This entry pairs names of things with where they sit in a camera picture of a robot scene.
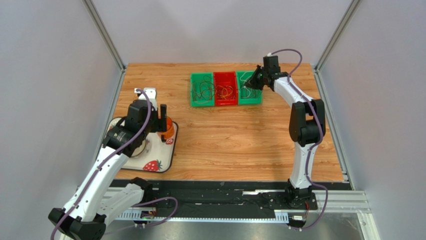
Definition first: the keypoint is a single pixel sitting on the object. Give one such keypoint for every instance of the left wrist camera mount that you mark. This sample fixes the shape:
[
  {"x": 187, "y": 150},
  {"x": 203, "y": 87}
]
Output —
[{"x": 147, "y": 93}]

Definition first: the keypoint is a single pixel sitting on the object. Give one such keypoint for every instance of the orange plastic cup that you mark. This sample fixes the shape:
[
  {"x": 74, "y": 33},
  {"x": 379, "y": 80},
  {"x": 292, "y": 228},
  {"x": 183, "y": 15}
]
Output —
[{"x": 167, "y": 135}]

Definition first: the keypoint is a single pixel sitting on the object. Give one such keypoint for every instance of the strawberry pattern tray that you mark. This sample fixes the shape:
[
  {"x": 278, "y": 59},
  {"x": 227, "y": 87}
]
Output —
[{"x": 157, "y": 156}]

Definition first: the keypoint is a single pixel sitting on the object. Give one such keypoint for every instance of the aluminium frame rail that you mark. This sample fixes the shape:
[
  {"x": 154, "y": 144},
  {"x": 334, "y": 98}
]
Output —
[{"x": 338, "y": 199}]

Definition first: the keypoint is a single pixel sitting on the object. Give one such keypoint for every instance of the left green bin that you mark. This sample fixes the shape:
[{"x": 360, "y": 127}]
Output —
[{"x": 202, "y": 89}]

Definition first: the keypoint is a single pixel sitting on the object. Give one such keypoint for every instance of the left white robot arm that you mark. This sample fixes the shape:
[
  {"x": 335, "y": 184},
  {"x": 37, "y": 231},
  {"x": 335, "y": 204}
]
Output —
[{"x": 85, "y": 216}]

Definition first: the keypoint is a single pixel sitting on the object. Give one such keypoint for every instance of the red bin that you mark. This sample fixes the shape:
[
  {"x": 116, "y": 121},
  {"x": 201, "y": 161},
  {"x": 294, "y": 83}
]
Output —
[{"x": 225, "y": 88}]

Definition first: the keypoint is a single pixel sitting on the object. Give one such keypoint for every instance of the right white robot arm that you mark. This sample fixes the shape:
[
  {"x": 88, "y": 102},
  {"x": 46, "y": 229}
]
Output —
[{"x": 306, "y": 125}]

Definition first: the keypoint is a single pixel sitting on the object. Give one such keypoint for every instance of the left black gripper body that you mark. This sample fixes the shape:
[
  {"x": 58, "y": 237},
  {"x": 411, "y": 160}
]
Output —
[{"x": 154, "y": 125}]

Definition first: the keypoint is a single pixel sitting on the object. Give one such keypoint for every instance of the right green bin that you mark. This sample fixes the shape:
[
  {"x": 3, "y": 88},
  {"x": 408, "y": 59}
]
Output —
[{"x": 247, "y": 96}]

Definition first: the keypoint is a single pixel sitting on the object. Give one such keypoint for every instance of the green bin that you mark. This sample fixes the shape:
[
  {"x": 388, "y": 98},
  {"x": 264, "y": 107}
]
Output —
[
  {"x": 247, "y": 96},
  {"x": 202, "y": 89}
]

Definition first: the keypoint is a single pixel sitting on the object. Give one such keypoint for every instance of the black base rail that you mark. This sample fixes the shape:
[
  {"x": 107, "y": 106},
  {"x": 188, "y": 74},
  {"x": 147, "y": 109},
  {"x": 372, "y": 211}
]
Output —
[{"x": 223, "y": 201}]

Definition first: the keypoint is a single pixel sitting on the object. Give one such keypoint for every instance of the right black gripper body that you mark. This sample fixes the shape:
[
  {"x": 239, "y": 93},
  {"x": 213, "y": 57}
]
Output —
[{"x": 258, "y": 78}]

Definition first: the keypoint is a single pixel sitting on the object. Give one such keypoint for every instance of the grey bowl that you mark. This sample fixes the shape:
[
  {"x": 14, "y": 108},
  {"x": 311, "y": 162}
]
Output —
[{"x": 139, "y": 149}]

